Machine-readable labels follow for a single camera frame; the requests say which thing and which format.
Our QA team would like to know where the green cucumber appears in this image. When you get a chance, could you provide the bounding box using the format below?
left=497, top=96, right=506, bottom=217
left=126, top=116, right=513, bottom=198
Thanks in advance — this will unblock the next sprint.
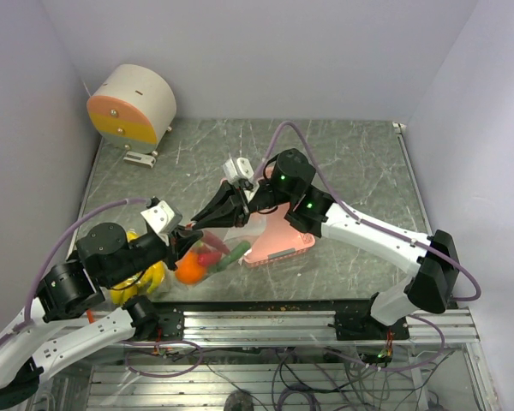
left=209, top=241, right=251, bottom=273

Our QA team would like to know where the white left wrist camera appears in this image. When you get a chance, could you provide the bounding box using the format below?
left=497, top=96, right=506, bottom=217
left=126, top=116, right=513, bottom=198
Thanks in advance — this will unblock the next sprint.
left=140, top=198, right=182, bottom=235

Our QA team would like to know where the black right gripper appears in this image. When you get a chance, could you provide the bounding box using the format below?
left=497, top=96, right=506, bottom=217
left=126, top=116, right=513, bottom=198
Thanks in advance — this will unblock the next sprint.
left=191, top=178, right=296, bottom=228

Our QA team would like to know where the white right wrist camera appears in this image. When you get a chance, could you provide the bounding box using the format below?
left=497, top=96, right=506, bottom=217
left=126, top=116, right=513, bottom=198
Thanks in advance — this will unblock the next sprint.
left=223, top=157, right=257, bottom=192

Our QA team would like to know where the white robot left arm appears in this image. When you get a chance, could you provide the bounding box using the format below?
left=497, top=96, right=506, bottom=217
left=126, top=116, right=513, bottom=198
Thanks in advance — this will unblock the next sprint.
left=0, top=223, right=203, bottom=410

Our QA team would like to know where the clear zip bag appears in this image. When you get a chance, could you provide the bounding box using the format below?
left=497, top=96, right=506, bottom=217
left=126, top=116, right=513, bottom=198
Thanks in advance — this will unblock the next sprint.
left=174, top=222, right=266, bottom=287
left=75, top=225, right=167, bottom=306

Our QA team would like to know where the aluminium rail frame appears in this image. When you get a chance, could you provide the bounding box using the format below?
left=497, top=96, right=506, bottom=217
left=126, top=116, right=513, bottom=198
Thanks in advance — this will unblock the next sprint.
left=25, top=304, right=500, bottom=410

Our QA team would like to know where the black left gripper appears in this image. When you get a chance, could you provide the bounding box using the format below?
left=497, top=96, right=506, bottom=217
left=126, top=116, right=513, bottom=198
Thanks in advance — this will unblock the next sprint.
left=103, top=222, right=204, bottom=286

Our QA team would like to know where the orange fruit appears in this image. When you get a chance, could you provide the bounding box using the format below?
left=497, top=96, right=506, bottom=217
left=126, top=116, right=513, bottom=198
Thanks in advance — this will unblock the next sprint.
left=175, top=251, right=206, bottom=285

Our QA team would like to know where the pink perforated plastic basket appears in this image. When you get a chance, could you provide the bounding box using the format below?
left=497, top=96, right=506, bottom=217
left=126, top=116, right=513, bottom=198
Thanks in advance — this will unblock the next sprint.
left=220, top=166, right=317, bottom=269

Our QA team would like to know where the small white bracket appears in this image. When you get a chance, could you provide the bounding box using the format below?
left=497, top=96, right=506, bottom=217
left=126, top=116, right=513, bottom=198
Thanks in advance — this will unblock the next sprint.
left=123, top=151, right=156, bottom=169

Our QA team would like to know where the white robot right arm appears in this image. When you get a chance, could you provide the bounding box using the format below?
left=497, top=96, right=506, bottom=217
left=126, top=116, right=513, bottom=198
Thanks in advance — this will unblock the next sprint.
left=192, top=148, right=459, bottom=339

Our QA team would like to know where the yellow banana bunch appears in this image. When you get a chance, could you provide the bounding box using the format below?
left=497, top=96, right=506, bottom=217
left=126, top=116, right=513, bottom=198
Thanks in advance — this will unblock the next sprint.
left=110, top=231, right=167, bottom=303

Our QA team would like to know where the red chili pepper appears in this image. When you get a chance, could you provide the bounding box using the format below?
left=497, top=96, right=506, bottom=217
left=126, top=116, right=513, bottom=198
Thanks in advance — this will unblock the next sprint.
left=201, top=230, right=230, bottom=255
left=197, top=251, right=223, bottom=267

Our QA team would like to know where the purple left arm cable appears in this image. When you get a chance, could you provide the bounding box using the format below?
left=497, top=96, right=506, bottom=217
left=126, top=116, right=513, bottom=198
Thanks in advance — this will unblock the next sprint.
left=0, top=196, right=155, bottom=360

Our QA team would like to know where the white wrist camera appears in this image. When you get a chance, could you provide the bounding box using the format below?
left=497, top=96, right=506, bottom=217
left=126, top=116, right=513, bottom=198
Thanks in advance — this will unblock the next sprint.
left=223, top=157, right=257, bottom=192
left=140, top=198, right=182, bottom=235

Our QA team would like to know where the round cream drawer box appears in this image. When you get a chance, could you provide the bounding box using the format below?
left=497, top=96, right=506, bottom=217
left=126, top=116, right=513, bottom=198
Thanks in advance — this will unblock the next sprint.
left=87, top=64, right=177, bottom=154

